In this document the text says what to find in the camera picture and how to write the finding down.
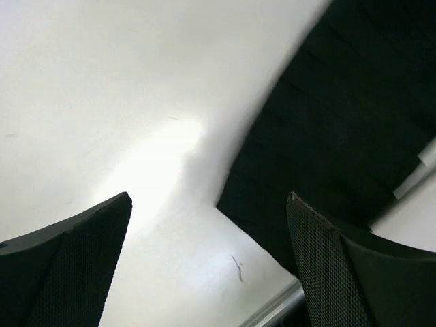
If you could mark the black pleated skirt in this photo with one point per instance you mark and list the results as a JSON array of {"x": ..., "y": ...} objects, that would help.
[{"x": 344, "y": 124}]

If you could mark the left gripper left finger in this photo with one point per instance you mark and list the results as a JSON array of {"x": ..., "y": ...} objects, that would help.
[{"x": 60, "y": 275}]

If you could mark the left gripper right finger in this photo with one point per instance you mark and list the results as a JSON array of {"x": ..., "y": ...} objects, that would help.
[{"x": 351, "y": 277}]

